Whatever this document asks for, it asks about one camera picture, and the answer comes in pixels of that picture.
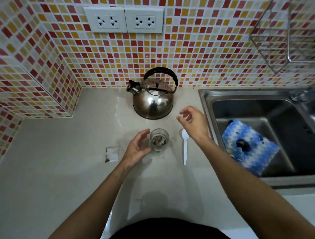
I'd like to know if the stainless steel sink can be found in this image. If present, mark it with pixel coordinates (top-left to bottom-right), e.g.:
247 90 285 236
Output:
198 88 315 187

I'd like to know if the white plastic spoon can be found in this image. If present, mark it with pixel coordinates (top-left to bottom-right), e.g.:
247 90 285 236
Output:
181 129 190 166

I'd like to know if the person's black shirt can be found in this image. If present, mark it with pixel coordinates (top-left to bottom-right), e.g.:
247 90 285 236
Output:
108 217 232 239

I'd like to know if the metal wire wall rack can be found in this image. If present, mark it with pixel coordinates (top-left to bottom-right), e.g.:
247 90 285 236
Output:
249 0 315 74

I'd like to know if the chrome faucet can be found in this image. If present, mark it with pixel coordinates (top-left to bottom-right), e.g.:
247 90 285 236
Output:
289 85 315 103

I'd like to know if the clear drinking glass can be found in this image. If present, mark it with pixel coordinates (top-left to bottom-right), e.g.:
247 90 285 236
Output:
149 128 170 152

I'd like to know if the blue white dish cloth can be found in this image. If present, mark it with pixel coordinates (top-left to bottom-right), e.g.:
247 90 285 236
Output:
221 119 281 177

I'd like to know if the steel kettle black handle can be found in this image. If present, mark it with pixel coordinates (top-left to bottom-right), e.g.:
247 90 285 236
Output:
126 67 179 120

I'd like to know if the person's left hand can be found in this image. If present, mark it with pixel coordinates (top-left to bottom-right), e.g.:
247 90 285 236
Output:
120 128 152 171

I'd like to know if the small clear plastic sachet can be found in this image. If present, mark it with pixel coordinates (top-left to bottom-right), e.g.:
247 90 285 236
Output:
105 146 120 163

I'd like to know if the person's left forearm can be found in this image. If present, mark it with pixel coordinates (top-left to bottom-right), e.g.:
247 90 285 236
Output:
48 162 133 239

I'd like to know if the person's right hand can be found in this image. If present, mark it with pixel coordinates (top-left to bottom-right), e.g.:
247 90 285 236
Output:
176 106 211 146

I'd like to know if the person's right forearm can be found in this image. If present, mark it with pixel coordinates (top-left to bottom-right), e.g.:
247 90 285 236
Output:
197 137 315 239

